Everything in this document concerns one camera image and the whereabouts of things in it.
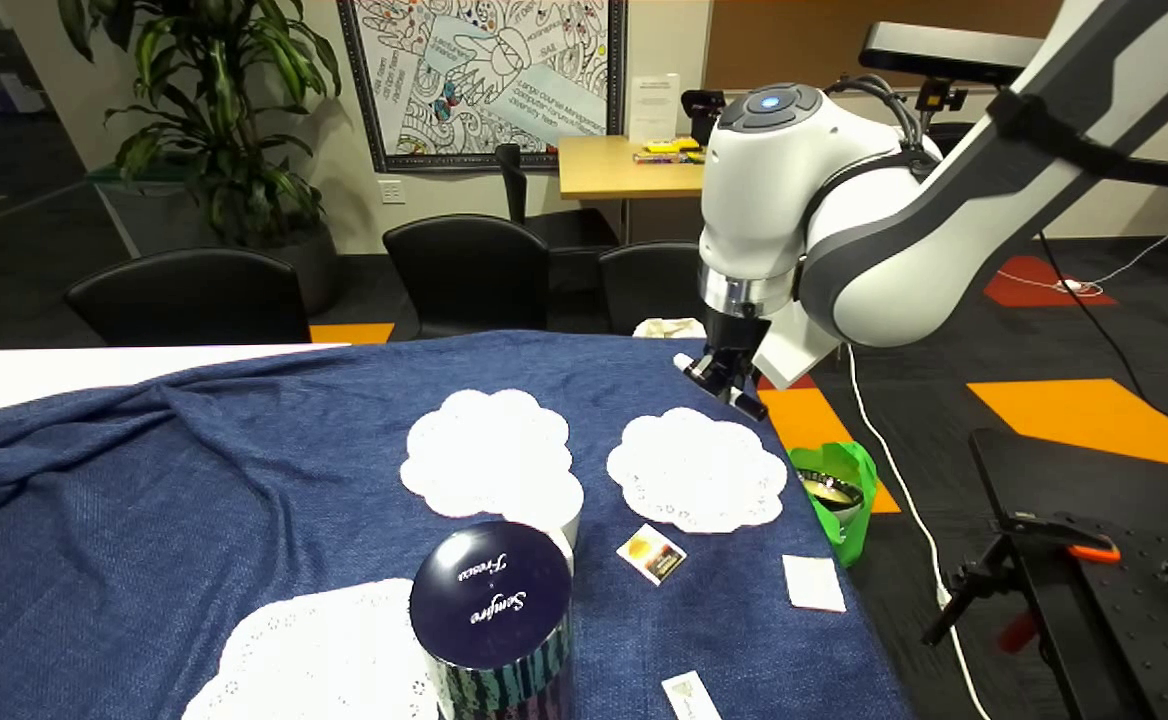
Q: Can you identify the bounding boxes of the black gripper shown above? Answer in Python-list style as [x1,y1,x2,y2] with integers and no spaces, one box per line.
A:
[683,298,778,421]

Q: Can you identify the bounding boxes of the white crumpled bag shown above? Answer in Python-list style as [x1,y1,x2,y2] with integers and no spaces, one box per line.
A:
[627,311,711,344]

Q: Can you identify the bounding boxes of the white paper doily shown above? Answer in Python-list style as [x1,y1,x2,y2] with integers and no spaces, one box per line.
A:
[398,382,590,531]
[605,398,791,538]
[178,572,443,720]

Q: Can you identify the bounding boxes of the black office chair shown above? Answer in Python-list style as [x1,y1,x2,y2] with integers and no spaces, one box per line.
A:
[380,210,558,341]
[65,243,316,347]
[591,241,711,334]

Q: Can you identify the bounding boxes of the yellow tea bag packet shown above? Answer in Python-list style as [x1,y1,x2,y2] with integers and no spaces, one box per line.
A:
[612,518,691,590]

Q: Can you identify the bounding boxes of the white paper square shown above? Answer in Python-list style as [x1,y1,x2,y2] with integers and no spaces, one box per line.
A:
[780,553,854,621]
[657,669,730,720]

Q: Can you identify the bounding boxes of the wooden desk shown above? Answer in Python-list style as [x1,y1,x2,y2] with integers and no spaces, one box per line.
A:
[552,126,711,248]

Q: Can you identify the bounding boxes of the yellow item on desk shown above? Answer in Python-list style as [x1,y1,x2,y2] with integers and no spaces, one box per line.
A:
[632,131,711,167]

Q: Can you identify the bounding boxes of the black desk device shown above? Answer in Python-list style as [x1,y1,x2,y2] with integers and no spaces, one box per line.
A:
[676,84,731,144]

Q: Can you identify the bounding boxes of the white paper sheet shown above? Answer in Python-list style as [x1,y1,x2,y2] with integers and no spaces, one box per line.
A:
[627,68,683,144]

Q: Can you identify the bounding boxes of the purple striped cylindrical canister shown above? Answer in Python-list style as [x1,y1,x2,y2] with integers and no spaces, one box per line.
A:
[403,514,582,720]

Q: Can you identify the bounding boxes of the brown cork board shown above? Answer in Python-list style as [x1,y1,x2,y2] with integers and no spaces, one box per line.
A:
[700,0,1068,96]

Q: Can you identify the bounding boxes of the framed drawing poster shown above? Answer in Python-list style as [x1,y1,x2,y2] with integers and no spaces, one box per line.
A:
[331,0,632,181]

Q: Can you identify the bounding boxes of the white bar shaped device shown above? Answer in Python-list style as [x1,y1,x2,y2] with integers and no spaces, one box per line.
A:
[858,16,1048,84]

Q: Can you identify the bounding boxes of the grey plant pot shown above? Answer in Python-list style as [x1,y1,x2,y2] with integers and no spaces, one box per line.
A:
[267,214,343,321]

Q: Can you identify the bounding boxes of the blue fabric cloth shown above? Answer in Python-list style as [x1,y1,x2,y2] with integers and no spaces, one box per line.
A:
[0,328,916,720]

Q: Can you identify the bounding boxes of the green leafy plant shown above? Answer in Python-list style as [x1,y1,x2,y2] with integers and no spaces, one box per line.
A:
[51,0,348,252]

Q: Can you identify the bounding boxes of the white floor cable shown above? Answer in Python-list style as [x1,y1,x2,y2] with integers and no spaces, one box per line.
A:
[836,341,996,720]

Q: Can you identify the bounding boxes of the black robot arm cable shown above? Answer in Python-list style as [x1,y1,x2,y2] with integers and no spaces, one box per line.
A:
[822,74,951,187]

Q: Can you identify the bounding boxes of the black floor cable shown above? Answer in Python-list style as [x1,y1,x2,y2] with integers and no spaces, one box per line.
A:
[1037,234,1161,413]

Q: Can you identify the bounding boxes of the black metal base plate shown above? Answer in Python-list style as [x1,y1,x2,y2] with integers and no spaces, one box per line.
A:
[966,423,1165,720]

